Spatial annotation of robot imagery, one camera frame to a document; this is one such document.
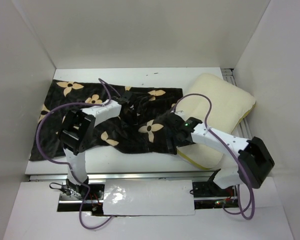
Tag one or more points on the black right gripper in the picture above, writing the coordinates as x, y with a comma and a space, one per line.
169, 134

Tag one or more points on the cream pillow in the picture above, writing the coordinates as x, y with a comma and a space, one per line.
230, 104

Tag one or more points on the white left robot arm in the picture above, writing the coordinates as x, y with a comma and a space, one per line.
76, 135

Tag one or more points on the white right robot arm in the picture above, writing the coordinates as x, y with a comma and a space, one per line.
196, 140

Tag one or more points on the white cover plate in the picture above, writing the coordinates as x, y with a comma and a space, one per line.
148, 198

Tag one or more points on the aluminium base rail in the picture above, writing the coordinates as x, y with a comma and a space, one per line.
141, 175

